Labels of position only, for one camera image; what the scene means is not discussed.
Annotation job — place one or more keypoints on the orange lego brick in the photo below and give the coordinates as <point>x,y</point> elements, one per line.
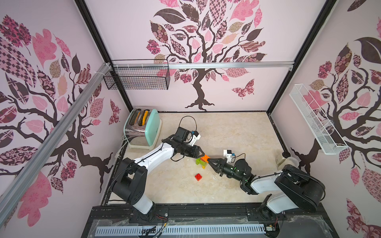
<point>205,158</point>

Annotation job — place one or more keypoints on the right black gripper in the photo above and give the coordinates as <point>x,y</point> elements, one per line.
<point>220,167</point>

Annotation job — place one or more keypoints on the mint green toaster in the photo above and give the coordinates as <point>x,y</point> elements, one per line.
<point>142,128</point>

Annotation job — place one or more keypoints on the aluminium rail left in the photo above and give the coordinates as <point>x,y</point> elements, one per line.
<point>22,182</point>

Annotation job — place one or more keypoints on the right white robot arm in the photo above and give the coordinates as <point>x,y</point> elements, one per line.
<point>289,188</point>

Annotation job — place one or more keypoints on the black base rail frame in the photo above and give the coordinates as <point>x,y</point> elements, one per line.
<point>294,223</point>

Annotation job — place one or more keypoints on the white wire shelf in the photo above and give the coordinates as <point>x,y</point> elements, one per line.
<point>309,104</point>

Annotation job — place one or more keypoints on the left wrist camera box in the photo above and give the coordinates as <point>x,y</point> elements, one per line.
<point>195,136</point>

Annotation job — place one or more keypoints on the red lego brick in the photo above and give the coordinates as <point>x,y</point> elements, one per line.
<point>198,177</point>

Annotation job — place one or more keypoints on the aluminium rail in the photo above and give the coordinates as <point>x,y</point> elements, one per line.
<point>22,182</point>
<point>260,64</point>

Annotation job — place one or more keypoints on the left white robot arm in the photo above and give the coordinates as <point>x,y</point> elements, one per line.
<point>130,180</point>

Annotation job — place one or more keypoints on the long green lego brick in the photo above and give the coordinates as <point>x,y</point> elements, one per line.
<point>199,162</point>

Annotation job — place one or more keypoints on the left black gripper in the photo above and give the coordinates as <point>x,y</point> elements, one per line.
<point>194,152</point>

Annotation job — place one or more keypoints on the black wire basket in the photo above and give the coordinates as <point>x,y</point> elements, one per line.
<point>139,74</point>

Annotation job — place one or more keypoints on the aluminium rail back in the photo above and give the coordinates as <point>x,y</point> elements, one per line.
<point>260,64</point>

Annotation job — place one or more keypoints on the white slotted cable duct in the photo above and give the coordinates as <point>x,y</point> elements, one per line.
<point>179,230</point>

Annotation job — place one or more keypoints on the clear plastic cup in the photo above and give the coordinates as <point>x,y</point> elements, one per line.
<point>284,159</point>

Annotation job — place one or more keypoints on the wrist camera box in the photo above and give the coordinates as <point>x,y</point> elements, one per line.
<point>229,155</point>
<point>195,136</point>

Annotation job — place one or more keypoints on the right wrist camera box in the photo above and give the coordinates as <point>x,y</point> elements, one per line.
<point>229,155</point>

